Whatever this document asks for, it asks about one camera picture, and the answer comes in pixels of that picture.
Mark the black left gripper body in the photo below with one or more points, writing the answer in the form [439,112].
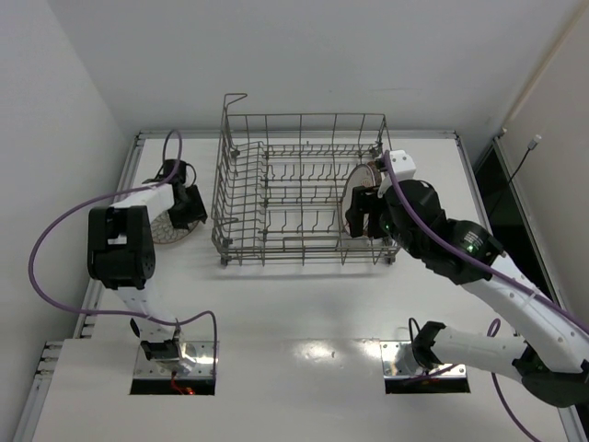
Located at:
[190,210]

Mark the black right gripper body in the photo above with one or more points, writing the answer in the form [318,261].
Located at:
[363,210]

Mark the floral plate with orange rim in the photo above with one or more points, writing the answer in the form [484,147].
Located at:
[163,232]

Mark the white plate with orange sunburst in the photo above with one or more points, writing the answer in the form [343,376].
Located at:
[366,175]

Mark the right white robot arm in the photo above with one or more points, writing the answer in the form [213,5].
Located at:
[549,355]

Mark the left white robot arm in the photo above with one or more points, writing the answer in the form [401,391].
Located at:
[121,255]

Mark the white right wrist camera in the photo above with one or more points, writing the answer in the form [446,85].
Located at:
[403,165]

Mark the grey wire dish rack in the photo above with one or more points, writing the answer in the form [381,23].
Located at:
[279,185]

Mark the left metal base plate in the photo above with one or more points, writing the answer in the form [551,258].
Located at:
[195,362]

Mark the metal base plate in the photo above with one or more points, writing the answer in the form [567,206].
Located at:
[398,364]
[195,362]

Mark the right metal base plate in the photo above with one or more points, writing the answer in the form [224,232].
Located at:
[398,364]

